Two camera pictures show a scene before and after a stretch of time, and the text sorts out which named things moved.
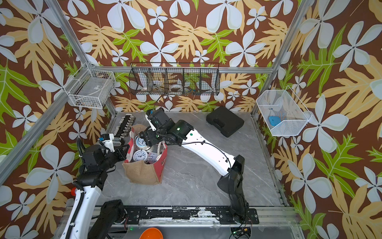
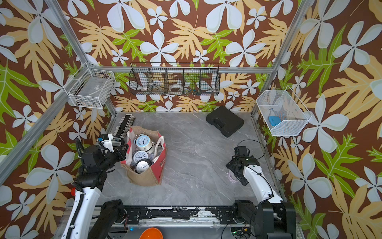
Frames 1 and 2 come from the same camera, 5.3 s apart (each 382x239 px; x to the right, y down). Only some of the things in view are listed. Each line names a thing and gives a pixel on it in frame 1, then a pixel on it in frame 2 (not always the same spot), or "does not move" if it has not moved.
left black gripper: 122,154 does not move
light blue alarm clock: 141,144 does not move
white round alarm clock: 140,155 does not move
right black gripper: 150,137 → 231,165
